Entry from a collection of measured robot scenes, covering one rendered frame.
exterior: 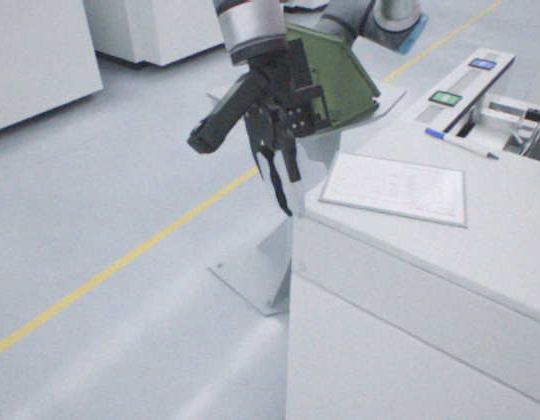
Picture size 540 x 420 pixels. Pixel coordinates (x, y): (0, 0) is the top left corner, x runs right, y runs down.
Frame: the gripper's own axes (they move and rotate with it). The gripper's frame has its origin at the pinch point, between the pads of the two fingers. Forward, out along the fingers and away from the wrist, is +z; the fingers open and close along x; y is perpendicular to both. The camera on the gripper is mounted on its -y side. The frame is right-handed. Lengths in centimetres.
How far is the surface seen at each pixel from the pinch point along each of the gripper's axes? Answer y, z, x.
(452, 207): 23.4, 7.8, -4.3
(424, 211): 19.2, 7.0, -3.0
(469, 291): 14.6, 15.0, -12.8
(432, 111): 47, -3, 19
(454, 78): 64, -7, 27
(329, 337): 7.3, 27.4, 12.9
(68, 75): 9, -69, 281
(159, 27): 86, -93, 302
